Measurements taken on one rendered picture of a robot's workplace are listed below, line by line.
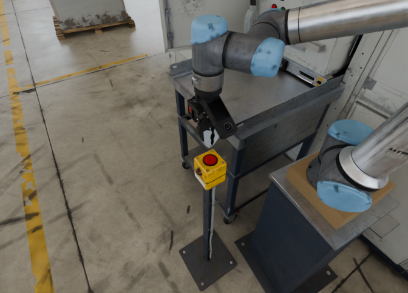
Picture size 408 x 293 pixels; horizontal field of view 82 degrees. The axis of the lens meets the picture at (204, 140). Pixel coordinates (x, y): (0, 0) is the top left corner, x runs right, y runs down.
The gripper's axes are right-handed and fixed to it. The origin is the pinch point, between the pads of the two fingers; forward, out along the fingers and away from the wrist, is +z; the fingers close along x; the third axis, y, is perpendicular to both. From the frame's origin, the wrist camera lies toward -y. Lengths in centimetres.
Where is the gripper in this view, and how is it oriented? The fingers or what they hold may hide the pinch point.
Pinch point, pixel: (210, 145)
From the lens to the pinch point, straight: 71.7
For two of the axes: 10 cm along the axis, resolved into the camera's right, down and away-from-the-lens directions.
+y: -5.3, -6.0, 6.0
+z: 0.0, 7.0, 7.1
